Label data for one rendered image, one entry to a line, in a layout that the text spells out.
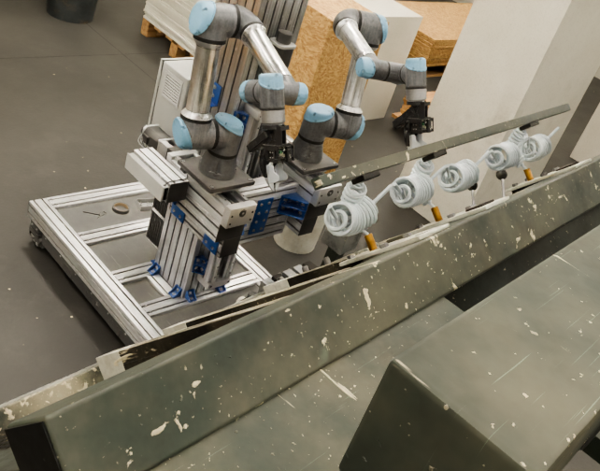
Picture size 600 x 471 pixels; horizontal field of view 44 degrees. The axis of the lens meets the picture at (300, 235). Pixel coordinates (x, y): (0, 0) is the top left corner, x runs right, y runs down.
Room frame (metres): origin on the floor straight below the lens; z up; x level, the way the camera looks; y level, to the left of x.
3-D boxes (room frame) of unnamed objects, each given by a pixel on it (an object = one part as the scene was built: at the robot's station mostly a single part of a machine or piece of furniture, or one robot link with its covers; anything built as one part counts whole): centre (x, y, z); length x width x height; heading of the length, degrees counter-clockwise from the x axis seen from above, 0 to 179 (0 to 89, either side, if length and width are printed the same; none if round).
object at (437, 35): (9.02, -0.95, 0.22); 2.46 x 1.04 x 0.44; 143
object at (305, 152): (2.94, 0.10, 1.09); 0.15 x 0.15 x 0.10
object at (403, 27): (6.14, 0.20, 0.48); 1.00 x 0.64 x 0.95; 143
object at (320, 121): (2.94, 0.09, 1.20); 0.13 x 0.12 x 0.14; 118
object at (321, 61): (4.61, 0.24, 0.63); 0.50 x 0.42 x 1.25; 140
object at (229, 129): (2.53, 0.40, 1.20); 0.13 x 0.12 x 0.14; 130
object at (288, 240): (3.89, 0.02, 0.24); 0.32 x 0.30 x 0.47; 143
